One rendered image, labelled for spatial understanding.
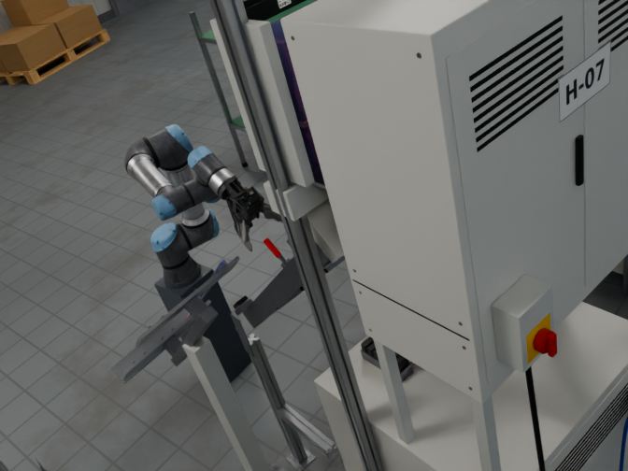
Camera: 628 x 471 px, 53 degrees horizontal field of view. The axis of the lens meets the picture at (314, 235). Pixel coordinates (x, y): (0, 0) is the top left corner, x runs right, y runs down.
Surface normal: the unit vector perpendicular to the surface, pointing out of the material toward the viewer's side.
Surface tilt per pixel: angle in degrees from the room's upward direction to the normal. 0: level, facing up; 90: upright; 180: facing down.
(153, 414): 0
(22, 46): 90
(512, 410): 0
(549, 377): 0
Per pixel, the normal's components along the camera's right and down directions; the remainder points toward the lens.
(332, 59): -0.73, 0.52
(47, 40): 0.87, 0.07
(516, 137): 0.64, 0.30
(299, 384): -0.24, -0.80
